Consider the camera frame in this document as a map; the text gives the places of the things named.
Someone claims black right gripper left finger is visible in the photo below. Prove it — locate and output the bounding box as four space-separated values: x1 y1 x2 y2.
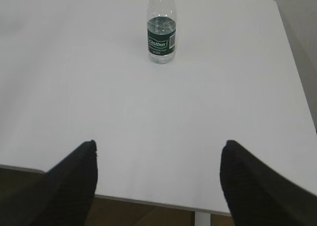
0 140 98 226

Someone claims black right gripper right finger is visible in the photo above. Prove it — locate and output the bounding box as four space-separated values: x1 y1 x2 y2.
219 140 317 226

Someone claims clear water bottle green label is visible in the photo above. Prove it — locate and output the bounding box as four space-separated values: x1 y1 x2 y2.
147 0 177 64

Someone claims white table leg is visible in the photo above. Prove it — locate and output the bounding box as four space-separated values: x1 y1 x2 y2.
194 212 211 226

